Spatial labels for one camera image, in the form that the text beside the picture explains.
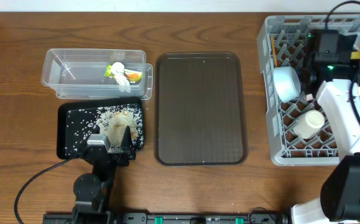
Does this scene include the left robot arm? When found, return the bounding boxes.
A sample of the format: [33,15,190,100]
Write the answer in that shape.
[72,126,136,224]

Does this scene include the black tray bin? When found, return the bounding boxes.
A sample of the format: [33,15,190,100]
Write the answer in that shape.
[57,97,145,159]

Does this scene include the wooden chopstick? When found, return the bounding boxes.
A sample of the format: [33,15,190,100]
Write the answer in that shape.
[270,35,278,68]

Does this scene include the white bowl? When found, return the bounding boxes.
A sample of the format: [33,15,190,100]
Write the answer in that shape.
[273,67,302,103]

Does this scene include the dark brown serving tray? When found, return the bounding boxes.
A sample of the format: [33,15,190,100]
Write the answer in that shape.
[154,52,248,166]

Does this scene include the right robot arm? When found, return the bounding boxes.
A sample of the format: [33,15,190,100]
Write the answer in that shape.
[289,29,360,224]

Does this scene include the grey dishwasher rack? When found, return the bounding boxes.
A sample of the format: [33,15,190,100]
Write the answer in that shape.
[257,14,360,166]

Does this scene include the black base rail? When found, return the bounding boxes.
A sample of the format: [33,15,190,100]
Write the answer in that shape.
[42,211,291,224]

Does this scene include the rice food scraps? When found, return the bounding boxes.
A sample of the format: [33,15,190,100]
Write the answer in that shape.
[57,104,145,156]

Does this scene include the small white cup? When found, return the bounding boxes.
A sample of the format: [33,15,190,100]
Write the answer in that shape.
[293,110,325,139]

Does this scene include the green snack wrapper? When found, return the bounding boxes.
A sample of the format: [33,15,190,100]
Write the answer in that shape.
[104,65,142,83]

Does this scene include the clear plastic bin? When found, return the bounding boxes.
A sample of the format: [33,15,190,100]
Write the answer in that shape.
[41,49,154,100]

